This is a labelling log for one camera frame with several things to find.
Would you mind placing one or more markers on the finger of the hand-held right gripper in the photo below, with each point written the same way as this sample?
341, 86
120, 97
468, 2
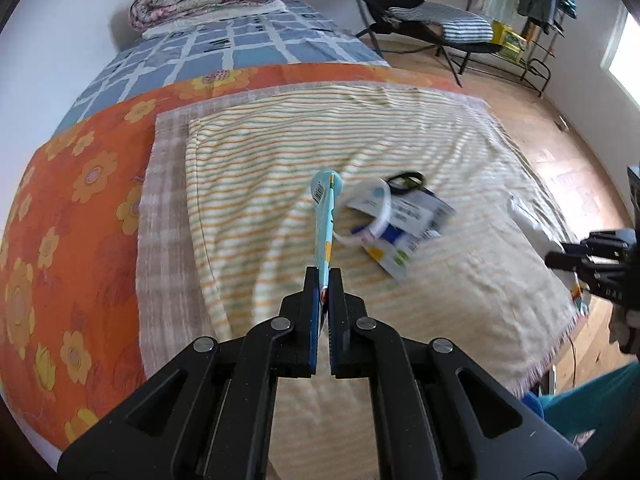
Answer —
575, 262
600, 244

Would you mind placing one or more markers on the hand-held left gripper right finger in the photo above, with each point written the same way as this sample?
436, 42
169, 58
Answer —
342, 320

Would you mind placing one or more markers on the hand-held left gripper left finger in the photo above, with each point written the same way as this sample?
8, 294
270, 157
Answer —
302, 320

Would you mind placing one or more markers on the white colourful printed packet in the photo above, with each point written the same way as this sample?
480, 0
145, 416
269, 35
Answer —
540, 230

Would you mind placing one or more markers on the teal pen pack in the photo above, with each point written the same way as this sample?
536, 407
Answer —
322, 210

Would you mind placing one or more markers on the blue white card packet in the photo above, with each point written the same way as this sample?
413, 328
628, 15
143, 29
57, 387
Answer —
415, 220

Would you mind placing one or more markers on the person's teal pants leg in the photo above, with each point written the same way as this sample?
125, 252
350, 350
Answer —
590, 400

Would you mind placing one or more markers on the small floor object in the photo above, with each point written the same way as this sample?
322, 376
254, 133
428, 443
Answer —
562, 125

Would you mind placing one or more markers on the yellow striped fringed blanket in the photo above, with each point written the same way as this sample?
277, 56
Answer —
250, 200

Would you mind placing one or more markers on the beige plaid cloth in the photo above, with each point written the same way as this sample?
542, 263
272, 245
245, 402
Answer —
165, 260

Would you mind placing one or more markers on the black clothes rack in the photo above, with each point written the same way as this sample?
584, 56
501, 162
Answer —
537, 60

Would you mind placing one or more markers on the window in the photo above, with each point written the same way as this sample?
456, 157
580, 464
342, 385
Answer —
625, 50

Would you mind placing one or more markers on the yellow crate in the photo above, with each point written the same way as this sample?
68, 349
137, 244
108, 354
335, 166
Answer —
507, 40

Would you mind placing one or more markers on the orange floral blanket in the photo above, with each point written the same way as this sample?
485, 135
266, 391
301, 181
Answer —
70, 260

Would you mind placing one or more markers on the blue hanging garment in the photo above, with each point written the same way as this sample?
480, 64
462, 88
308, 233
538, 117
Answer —
567, 5

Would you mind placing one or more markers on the folded checked cloth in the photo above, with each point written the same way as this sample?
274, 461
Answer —
450, 22

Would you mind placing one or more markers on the blue checked bed sheet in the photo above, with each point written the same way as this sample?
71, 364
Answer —
225, 45

